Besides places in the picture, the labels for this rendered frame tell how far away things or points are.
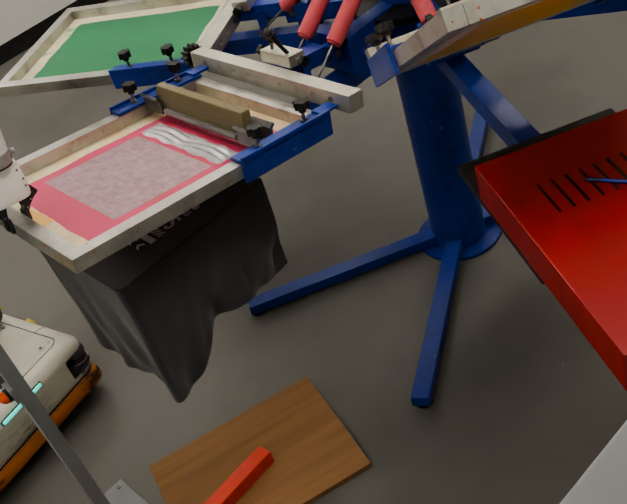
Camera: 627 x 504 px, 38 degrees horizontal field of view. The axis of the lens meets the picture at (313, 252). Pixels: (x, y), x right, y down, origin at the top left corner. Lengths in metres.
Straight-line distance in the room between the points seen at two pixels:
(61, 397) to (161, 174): 1.20
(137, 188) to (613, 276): 1.20
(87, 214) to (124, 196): 0.10
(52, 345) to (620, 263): 2.16
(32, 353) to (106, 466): 0.47
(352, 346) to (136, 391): 0.80
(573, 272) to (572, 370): 1.33
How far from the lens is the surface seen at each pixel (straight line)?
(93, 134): 2.62
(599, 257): 1.69
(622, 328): 1.56
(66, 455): 2.78
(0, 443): 3.20
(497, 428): 2.85
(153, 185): 2.31
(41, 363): 3.26
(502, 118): 2.40
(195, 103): 2.48
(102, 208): 2.27
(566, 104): 4.14
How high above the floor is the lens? 2.23
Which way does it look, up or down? 38 degrees down
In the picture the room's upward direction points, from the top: 19 degrees counter-clockwise
